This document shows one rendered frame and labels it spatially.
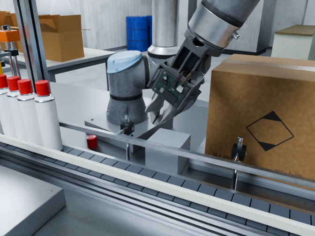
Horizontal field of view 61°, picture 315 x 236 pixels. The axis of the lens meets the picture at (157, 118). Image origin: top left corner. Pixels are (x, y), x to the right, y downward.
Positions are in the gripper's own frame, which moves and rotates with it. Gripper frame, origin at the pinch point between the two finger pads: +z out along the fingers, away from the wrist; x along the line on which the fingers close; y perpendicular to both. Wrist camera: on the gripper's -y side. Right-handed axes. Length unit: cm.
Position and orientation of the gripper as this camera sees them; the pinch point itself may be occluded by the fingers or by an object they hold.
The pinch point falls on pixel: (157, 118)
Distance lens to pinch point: 57.4
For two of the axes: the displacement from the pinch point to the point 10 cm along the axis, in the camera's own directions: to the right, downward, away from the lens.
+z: -4.5, 7.0, 5.5
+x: 7.8, 6.1, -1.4
